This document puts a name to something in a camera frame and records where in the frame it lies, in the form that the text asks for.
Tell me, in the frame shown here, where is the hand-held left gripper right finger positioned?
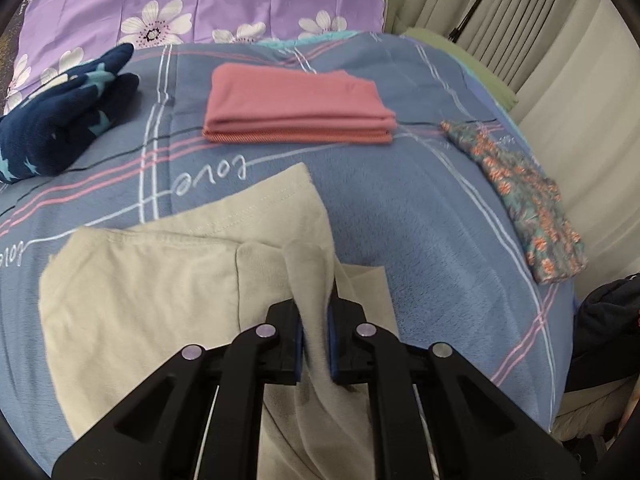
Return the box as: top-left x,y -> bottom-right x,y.
327,300 -> 583,480

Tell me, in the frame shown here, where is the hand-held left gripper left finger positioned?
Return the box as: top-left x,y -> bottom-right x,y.
52,302 -> 304,480

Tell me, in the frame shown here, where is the beige small shirt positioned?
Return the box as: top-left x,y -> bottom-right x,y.
39,162 -> 401,480

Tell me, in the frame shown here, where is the dark clothes pile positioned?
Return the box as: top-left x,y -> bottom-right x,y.
570,274 -> 640,393

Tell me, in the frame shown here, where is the folded pink cloth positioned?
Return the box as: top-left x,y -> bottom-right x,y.
202,63 -> 398,145

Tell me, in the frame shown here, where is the teal floral print cloth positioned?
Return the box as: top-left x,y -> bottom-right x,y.
441,120 -> 589,285

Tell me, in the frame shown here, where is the green mattress edge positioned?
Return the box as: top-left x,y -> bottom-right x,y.
400,27 -> 520,111

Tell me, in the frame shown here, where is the navy star print fleece blanket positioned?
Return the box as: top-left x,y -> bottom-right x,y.
0,43 -> 141,184

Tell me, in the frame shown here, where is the purple flower print pillow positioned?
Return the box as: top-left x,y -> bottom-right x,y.
4,0 -> 390,116

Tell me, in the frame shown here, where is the grey curtain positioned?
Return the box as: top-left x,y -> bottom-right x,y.
385,0 -> 640,306

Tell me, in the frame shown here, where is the black floor lamp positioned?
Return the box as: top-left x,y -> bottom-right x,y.
448,0 -> 531,42

